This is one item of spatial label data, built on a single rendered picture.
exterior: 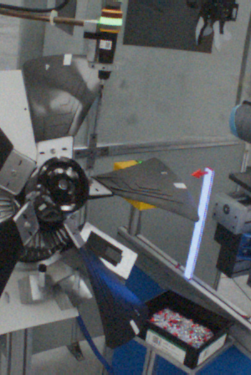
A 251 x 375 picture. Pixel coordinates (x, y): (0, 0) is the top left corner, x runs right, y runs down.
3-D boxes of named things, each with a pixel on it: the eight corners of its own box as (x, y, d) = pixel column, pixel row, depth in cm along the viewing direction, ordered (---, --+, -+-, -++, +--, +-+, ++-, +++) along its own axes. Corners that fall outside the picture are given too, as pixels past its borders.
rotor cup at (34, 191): (1, 186, 115) (19, 166, 105) (50, 160, 124) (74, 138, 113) (33, 244, 115) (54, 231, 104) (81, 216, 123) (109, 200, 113)
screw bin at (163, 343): (123, 331, 132) (126, 310, 129) (164, 308, 144) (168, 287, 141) (192, 373, 119) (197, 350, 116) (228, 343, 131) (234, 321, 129)
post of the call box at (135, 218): (126, 232, 174) (131, 196, 169) (134, 231, 175) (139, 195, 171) (131, 236, 171) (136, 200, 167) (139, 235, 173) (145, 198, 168)
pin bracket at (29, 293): (17, 279, 126) (29, 274, 119) (38, 279, 129) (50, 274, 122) (20, 304, 125) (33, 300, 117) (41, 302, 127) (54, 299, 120)
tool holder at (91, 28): (74, 66, 108) (79, 21, 104) (88, 62, 114) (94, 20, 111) (113, 72, 105) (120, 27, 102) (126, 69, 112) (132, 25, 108)
